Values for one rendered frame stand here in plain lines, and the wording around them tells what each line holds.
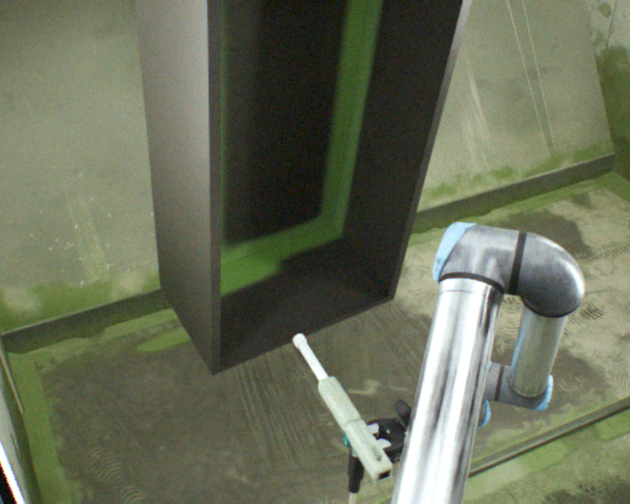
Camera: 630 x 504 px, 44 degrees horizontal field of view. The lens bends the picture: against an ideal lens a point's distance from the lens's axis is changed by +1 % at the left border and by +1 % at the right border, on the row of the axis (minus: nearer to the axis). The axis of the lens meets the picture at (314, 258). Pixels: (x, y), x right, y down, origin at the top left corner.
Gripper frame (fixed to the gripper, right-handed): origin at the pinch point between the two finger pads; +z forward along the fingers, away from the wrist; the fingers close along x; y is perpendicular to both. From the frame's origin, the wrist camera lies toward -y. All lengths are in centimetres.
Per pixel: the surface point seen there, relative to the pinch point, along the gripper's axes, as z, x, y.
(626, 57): -196, 127, -23
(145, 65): 30, 59, -73
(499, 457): -60, 9, 42
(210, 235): 24, 32, -45
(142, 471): 39, 52, 52
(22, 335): 62, 119, 47
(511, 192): -144, 118, 29
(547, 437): -78, 9, 40
